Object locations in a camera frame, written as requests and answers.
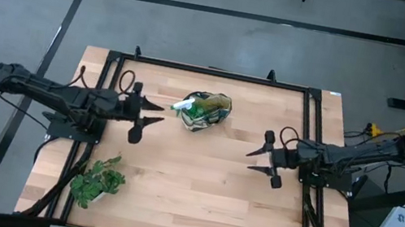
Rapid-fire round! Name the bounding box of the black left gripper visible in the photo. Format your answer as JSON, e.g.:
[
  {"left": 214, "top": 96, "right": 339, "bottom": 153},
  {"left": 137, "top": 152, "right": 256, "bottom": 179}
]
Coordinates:
[{"left": 111, "top": 78, "right": 171, "bottom": 149}]

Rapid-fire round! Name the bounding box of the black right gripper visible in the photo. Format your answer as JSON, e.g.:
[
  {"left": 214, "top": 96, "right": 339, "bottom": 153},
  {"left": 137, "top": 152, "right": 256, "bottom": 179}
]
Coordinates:
[{"left": 240, "top": 127, "right": 303, "bottom": 193}]

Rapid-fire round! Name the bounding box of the beige green gardening bag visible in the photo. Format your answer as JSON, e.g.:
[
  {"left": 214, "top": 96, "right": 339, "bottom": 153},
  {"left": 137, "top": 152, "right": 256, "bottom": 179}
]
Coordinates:
[{"left": 176, "top": 86, "right": 235, "bottom": 139}]

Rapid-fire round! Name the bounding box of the green plant in white pot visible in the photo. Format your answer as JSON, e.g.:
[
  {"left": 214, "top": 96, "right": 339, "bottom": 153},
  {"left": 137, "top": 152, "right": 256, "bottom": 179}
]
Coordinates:
[{"left": 66, "top": 148, "right": 131, "bottom": 216}]

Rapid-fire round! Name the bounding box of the black metal table frame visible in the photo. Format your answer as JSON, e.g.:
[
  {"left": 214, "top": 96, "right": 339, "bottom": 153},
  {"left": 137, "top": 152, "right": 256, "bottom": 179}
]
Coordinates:
[{"left": 18, "top": 30, "right": 381, "bottom": 227}]

